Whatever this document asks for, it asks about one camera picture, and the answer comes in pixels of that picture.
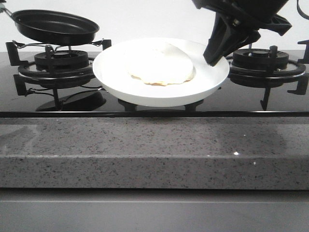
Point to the black gas burner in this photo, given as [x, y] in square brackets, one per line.
[259, 59]
[63, 60]

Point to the white round plate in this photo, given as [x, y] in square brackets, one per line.
[109, 68]

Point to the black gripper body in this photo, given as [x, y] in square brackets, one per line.
[255, 14]

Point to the white fried egg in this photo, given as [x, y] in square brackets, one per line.
[158, 63]

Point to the black pan support grate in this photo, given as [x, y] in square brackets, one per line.
[23, 88]
[271, 78]

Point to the black left gas burner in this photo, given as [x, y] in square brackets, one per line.
[63, 60]

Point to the black left pan support grate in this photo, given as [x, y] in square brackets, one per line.
[23, 88]

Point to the black right gas burner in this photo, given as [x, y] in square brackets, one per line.
[259, 59]

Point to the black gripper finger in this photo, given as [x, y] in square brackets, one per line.
[243, 39]
[224, 39]

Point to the black frying pan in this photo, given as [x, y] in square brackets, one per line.
[52, 27]

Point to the black right pan support grate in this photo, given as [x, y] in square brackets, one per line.
[271, 78]

